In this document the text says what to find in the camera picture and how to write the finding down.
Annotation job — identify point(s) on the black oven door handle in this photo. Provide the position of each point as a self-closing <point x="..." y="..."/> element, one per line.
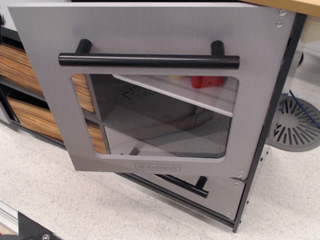
<point x="83" y="57"/>

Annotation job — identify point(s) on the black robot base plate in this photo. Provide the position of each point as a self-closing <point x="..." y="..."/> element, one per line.
<point x="31" y="230"/>

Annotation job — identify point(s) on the wooden countertop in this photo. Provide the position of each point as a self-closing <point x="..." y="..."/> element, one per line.
<point x="308" y="7"/>

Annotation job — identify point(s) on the grey lower drawer front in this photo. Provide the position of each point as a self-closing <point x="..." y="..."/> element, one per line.
<point x="224" y="194"/>

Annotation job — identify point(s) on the grey round floor base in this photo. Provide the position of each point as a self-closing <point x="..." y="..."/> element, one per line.
<point x="296" y="127"/>

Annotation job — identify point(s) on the white oven shelf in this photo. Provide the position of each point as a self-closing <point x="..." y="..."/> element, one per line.
<point x="220" y="99"/>

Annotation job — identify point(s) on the wood-grain bin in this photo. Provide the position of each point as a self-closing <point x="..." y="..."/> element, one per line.
<point x="16" y="67"/>
<point x="41" y="120"/>

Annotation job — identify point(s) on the red toy food block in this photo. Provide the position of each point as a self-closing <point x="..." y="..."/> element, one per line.
<point x="200" y="82"/>

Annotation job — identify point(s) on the black drawer handle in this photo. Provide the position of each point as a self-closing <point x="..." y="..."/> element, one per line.
<point x="197" y="189"/>

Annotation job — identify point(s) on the black toy kitchen frame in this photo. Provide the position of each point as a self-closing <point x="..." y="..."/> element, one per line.
<point x="272" y="112"/>

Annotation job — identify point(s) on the lower wood-grain bin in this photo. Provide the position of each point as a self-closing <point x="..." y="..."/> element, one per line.
<point x="41" y="120"/>

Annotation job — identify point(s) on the grey toy oven door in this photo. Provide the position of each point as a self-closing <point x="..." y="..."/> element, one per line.
<point x="257" y="34"/>

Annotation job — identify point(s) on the toy bread loaf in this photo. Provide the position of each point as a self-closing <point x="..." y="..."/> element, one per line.
<point x="177" y="77"/>

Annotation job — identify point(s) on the upper wood-grain bin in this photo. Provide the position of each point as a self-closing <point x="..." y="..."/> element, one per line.
<point x="16" y="67"/>

